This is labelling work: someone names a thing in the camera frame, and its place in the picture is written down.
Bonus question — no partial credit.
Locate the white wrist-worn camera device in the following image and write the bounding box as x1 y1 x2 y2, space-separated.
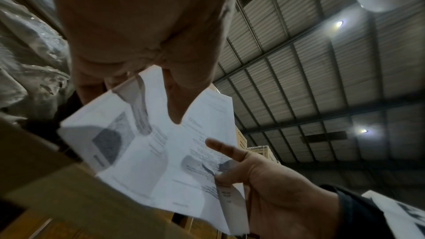
360 190 425 239

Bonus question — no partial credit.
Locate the person's right hand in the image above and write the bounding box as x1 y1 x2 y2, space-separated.
205 138 343 239

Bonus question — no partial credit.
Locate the person's right forearm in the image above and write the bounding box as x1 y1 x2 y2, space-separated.
319 184 404 239

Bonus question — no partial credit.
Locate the white printed paper sheet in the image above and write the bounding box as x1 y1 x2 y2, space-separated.
57 65 250 235

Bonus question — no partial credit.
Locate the person's left hand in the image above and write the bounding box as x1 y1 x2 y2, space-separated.
48 0 244 125

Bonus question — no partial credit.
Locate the stack of printed cardboard boxes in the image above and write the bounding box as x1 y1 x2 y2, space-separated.
207 87 283 166

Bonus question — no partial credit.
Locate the brown cardboard box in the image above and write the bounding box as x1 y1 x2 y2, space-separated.
0 115 222 239

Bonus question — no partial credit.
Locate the clear plastic wrap sheeting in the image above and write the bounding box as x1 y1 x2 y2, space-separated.
0 0 77 126

